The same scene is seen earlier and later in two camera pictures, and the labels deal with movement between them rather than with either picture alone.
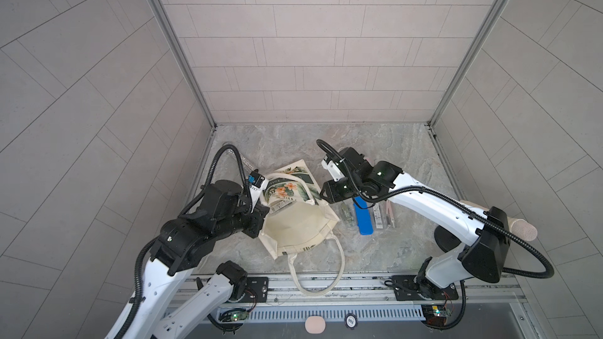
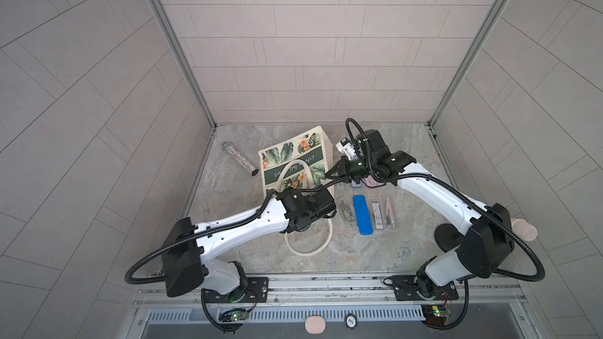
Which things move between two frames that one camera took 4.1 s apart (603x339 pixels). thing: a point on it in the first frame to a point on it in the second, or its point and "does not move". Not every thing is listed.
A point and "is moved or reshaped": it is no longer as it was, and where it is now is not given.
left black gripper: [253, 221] to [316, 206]
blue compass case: [364, 216] does not move
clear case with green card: [349, 214] does not move
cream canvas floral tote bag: [296, 216] is moved or reshaped
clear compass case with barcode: [378, 216] does not move
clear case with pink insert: [389, 214] does not move
